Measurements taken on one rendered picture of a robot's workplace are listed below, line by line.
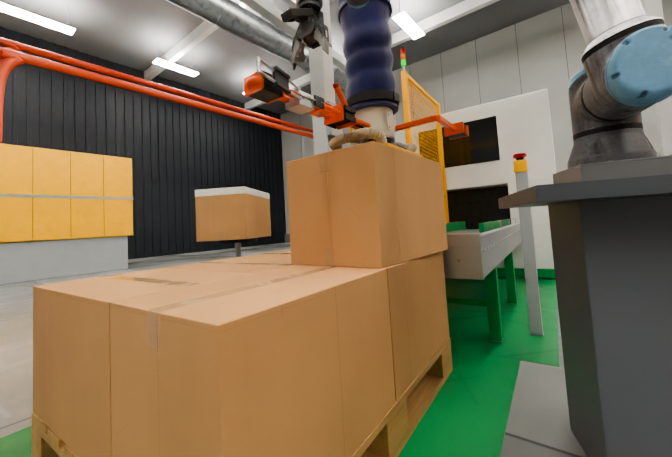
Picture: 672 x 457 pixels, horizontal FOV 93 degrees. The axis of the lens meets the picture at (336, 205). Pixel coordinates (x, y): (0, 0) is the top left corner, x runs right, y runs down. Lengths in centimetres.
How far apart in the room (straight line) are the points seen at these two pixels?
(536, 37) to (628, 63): 1055
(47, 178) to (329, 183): 739
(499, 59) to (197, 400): 1129
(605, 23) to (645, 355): 78
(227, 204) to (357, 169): 165
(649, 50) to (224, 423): 106
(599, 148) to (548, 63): 1008
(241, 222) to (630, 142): 218
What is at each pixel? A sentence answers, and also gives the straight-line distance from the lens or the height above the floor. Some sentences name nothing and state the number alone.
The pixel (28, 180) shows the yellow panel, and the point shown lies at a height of 184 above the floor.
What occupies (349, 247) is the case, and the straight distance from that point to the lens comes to 106.
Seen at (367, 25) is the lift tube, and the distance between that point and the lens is 148.
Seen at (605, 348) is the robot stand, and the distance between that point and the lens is 108.
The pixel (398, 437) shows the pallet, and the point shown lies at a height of 5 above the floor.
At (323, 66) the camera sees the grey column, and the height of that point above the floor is 210.
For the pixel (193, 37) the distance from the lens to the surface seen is 1046.
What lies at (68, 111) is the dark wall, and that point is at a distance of 1204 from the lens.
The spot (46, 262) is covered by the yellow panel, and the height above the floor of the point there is 30.
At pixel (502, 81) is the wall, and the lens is 1121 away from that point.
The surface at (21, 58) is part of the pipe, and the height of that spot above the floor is 424.
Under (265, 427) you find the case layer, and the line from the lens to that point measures 67.
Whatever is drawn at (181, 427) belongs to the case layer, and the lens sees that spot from 70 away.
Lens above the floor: 69
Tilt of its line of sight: 4 degrees up
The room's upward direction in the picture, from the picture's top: 3 degrees counter-clockwise
